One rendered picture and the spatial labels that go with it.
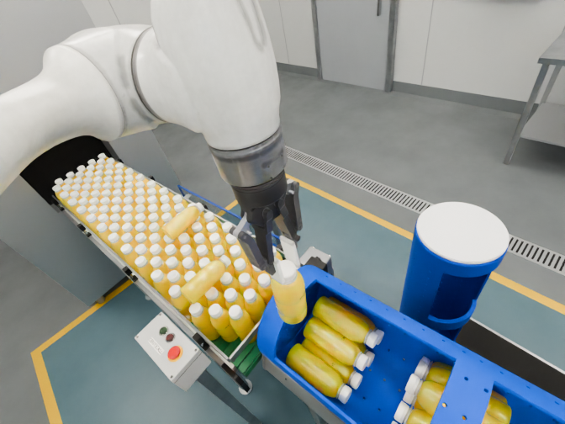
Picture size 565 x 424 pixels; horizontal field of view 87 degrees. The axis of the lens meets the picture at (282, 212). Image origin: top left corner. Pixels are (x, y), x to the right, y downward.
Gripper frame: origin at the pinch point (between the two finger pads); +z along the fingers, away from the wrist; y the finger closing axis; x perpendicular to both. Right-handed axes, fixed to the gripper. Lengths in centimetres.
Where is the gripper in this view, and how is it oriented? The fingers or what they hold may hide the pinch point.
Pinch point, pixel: (282, 260)
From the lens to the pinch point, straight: 53.8
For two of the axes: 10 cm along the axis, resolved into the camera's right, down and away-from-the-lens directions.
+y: 6.3, -6.2, 4.7
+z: 1.8, 7.0, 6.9
